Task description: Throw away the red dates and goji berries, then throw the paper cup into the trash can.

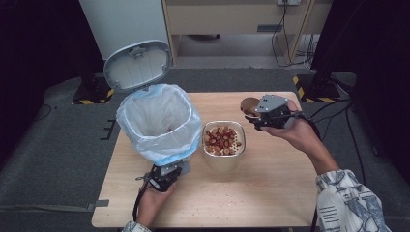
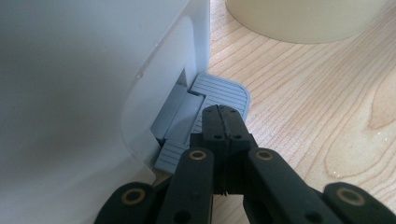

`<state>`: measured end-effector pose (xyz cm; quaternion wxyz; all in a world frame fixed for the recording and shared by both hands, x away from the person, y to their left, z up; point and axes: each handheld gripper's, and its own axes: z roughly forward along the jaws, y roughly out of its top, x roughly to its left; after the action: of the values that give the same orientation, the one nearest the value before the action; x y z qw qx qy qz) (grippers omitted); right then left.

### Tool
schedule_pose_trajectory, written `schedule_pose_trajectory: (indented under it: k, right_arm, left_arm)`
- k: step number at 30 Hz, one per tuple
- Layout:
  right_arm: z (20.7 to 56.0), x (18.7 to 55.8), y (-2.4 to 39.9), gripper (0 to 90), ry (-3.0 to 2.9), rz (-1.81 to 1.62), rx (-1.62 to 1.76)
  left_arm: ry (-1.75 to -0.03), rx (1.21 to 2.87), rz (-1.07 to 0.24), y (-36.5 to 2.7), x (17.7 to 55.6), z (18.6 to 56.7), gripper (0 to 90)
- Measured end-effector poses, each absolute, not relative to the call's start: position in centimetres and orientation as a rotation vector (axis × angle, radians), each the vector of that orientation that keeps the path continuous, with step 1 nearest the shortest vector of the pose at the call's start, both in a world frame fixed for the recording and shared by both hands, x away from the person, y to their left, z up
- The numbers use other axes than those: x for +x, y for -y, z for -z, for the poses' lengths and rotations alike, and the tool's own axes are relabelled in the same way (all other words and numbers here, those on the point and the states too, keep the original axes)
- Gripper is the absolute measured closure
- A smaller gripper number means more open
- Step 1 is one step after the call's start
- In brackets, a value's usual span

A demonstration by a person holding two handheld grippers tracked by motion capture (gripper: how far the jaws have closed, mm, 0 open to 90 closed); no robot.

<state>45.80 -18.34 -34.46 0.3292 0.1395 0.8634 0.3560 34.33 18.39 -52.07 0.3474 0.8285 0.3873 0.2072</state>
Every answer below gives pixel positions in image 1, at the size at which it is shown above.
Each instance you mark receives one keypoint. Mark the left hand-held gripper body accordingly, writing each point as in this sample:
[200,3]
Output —
[166,179]

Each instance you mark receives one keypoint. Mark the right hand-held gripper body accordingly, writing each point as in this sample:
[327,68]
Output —
[272,103]

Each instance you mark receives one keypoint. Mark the beige paper cup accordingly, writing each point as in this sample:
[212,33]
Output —
[248,103]

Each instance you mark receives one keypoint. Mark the trash bin with plastic liner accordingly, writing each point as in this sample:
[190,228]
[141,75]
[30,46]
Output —
[161,141]

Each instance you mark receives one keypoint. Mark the beige square bowl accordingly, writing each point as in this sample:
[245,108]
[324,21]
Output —
[222,162]

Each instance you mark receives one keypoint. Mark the person's left hand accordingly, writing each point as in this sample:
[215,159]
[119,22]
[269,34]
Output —
[153,204]

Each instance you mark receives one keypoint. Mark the person's right hand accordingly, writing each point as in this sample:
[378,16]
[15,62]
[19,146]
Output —
[299,133]

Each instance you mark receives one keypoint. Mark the pile of red dates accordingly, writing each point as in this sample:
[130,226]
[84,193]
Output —
[222,140]

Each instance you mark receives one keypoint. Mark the striped black stand base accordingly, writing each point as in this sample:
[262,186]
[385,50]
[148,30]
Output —
[319,90]
[92,93]

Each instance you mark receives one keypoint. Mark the grey tape strip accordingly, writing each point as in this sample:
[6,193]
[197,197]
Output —
[98,205]

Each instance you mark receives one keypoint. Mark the light wooden desk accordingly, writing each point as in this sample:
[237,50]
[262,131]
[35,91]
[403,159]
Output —
[225,17]

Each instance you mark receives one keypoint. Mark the white power strip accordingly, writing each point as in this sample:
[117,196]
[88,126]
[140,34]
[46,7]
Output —
[289,2]

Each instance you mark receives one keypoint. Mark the dark curtain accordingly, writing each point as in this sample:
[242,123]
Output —
[370,48]

